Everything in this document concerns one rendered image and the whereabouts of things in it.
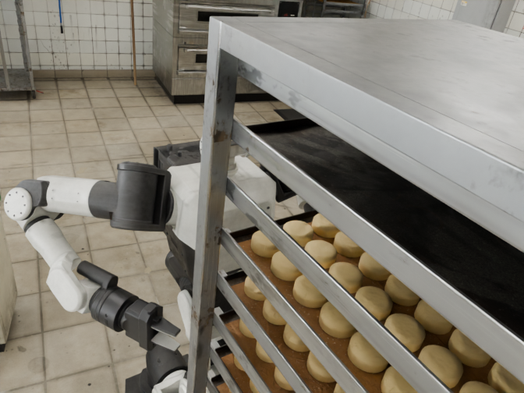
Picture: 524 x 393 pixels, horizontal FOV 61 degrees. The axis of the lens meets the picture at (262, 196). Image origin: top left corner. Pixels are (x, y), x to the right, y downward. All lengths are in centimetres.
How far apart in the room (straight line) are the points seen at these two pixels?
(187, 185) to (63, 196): 29
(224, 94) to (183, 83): 470
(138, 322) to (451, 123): 83
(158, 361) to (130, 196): 110
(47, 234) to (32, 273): 182
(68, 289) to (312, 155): 70
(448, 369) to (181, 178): 73
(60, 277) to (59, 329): 153
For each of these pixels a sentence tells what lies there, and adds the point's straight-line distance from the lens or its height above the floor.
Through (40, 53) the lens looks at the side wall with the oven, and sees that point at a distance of 604.
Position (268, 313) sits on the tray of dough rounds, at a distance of 71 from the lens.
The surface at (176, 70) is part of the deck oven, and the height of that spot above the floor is 41.
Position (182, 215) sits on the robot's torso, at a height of 132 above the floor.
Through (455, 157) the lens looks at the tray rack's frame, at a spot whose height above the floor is 181.
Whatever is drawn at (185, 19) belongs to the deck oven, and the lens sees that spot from 508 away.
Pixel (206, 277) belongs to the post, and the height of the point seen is 142.
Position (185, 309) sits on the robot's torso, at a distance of 135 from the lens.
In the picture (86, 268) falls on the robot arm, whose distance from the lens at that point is 113.
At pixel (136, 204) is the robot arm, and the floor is 136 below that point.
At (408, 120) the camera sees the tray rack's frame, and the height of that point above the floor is 181.
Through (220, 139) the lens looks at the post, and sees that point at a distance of 61.
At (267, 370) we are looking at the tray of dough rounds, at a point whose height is 131.
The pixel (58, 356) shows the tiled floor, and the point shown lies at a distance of 253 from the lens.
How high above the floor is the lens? 192
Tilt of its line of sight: 31 degrees down
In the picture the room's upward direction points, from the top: 9 degrees clockwise
